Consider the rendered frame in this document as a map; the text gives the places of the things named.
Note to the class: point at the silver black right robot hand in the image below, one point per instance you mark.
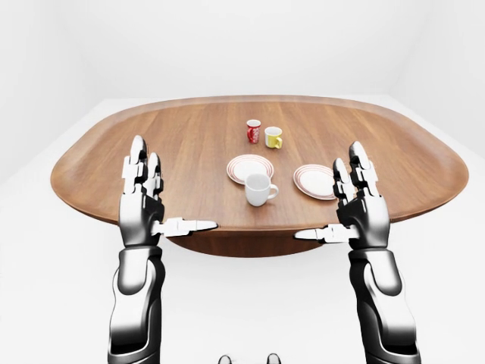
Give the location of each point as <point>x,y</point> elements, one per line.
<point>369,223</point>

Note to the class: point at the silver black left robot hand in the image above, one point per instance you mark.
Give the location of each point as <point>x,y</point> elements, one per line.
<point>137,220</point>

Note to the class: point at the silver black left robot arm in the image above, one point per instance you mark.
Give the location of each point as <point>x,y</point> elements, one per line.
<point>136,303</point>

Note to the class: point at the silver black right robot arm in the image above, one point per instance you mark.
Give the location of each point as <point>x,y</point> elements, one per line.
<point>382,303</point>

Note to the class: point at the white plate with red rings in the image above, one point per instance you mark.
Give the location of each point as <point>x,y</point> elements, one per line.
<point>248,167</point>
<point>314,181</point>

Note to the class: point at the yellow mug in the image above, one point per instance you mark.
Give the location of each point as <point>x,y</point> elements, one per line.
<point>273,137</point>

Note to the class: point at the red mug with white print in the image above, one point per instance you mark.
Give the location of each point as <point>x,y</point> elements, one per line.
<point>253,131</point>

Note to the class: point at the small dark rounded shape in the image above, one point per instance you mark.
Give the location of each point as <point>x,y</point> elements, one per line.
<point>224,359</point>
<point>273,358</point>

